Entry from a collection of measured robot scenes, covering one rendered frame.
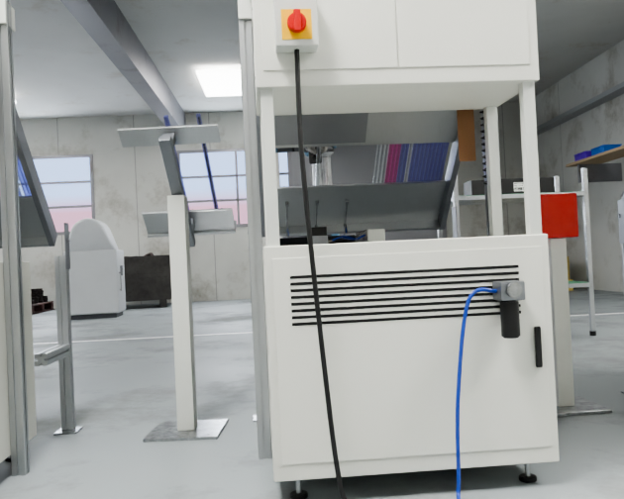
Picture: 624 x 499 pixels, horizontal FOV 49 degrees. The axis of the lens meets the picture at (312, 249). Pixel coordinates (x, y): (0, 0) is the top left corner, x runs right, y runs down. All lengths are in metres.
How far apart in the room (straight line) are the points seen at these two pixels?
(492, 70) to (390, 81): 0.26
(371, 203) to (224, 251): 8.59
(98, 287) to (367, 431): 7.03
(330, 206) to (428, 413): 1.06
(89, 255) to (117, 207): 2.89
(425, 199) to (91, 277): 6.39
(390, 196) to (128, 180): 9.03
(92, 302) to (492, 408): 7.15
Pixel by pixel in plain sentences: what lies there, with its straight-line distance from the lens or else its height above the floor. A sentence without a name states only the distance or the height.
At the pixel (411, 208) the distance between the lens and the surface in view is 2.59.
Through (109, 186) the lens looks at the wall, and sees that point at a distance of 11.39.
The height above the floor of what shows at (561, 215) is 0.70.
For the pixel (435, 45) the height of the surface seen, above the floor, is 1.09.
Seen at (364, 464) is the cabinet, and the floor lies 0.09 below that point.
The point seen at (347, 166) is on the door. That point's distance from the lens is 11.12.
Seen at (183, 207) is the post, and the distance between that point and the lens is 2.43.
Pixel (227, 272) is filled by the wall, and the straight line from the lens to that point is 11.04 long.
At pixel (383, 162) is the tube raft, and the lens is 2.44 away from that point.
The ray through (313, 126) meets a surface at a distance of 2.24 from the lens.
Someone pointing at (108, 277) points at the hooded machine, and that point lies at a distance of 8.51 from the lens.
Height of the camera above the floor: 0.58
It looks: 1 degrees up
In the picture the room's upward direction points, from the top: 3 degrees counter-clockwise
